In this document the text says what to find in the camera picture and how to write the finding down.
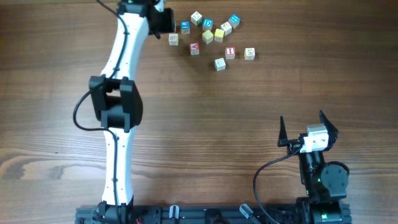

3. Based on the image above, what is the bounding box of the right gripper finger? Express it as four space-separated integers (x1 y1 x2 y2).
319 110 338 134
279 116 288 142

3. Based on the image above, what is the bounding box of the plain wooden picture block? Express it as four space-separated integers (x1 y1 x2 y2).
169 34 179 46

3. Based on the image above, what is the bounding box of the red A letter block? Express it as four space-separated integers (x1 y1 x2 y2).
189 42 200 55

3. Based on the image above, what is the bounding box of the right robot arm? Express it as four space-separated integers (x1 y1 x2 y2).
277 111 352 224

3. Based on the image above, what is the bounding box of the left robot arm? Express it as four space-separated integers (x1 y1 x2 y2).
89 1 175 223

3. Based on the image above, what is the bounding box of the blue letter block left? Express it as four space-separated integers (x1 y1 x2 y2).
180 21 190 34

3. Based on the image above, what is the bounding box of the white green-sided block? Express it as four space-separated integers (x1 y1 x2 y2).
191 11 203 26

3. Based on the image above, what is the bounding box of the blue D letter block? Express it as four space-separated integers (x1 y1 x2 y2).
202 18 213 31

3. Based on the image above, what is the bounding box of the yellow block left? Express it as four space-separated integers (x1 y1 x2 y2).
202 30 214 44

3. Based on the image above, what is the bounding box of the yellow block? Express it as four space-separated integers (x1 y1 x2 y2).
202 30 214 44
214 29 225 42

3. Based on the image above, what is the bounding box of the yellow block right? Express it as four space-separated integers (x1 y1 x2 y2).
214 29 225 42

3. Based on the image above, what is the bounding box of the blue block far right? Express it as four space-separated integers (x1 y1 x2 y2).
228 14 241 29

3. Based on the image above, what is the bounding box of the red I letter block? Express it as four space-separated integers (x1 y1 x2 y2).
225 47 236 60

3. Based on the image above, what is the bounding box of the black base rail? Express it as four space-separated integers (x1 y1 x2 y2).
74 203 352 224

